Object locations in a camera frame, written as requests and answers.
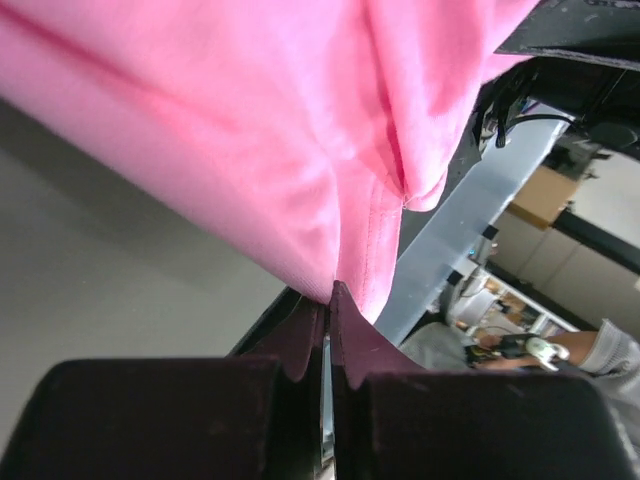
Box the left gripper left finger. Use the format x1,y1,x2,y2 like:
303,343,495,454
1,299,326,479

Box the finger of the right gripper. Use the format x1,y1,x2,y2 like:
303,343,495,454
497,0,639,65

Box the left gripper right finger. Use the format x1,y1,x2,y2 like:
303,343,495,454
328,282,639,479

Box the pink t-shirt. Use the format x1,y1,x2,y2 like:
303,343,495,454
1,1,534,320

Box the grey-sleeved person forearm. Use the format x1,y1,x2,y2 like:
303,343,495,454
550,319,639,382

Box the person hand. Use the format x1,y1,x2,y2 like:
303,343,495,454
524,336,570,372

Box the cardboard boxes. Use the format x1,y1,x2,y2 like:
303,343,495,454
507,166,581,230

